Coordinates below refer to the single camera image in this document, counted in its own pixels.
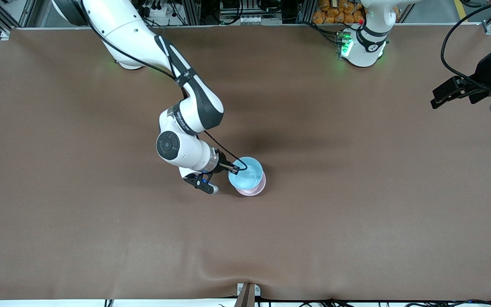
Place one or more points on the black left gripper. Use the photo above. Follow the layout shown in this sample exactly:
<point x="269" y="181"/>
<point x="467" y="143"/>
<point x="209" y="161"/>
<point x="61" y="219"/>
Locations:
<point x="485" y="73"/>

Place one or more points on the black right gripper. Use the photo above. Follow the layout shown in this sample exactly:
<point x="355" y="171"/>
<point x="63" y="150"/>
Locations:
<point x="222" y="165"/>

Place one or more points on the blue bowl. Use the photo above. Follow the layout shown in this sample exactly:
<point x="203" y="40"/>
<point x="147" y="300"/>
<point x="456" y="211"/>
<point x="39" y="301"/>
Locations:
<point x="247" y="177"/>

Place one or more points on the pink bowl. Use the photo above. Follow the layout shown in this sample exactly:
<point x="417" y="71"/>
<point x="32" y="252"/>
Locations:
<point x="258" y="189"/>

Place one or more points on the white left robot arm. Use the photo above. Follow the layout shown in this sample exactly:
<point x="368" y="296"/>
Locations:
<point x="369" y="47"/>

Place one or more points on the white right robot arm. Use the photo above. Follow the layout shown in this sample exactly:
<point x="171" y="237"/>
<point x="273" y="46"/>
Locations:
<point x="186" y="149"/>

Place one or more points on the brown table mat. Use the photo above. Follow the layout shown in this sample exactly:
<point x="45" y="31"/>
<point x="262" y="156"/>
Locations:
<point x="245" y="238"/>

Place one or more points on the orange objects pile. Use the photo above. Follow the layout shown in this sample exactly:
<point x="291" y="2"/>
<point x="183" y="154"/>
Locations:
<point x="335" y="15"/>

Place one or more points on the white connector strip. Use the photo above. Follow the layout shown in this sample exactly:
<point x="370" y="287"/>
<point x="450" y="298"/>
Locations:
<point x="249" y="19"/>

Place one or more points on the white power strip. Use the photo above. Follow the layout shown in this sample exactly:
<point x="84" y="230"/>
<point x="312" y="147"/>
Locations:
<point x="158" y="12"/>

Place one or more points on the aluminium frame post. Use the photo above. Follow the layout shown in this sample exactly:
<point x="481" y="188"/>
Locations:
<point x="192" y="10"/>
<point x="307" y="10"/>

